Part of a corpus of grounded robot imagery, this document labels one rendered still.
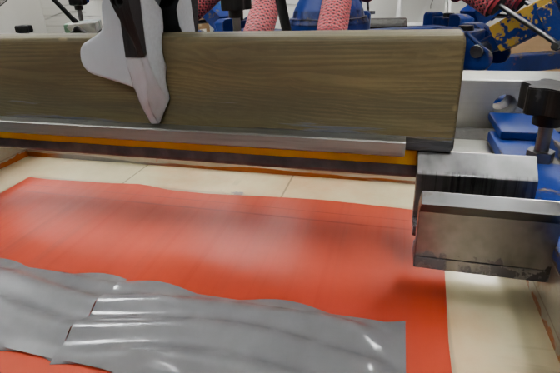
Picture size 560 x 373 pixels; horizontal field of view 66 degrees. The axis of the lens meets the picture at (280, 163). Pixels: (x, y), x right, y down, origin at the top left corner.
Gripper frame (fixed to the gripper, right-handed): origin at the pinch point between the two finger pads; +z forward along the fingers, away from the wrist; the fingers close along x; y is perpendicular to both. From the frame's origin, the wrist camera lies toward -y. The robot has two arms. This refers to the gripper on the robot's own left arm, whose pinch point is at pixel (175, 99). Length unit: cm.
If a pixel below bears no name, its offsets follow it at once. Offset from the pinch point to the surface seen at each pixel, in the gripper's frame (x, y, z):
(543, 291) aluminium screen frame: 7.1, -25.2, 8.6
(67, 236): 5.5, 8.1, 9.9
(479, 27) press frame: -65, -32, 1
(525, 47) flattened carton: -401, -125, 52
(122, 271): 8.8, 1.0, 9.9
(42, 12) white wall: -405, 380, 12
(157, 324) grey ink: 13.5, -4.5, 9.2
